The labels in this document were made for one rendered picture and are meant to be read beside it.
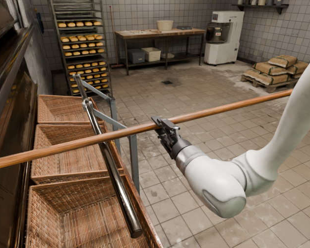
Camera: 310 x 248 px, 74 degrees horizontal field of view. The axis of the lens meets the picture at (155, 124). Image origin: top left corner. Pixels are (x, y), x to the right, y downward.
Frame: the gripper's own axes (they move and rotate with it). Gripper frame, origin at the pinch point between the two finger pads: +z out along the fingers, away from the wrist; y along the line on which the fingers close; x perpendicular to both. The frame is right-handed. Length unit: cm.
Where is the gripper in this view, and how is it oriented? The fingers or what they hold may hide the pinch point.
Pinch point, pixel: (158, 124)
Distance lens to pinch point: 80.0
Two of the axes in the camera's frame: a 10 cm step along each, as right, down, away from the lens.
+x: 9.1, -2.2, 3.6
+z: -4.2, -4.7, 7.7
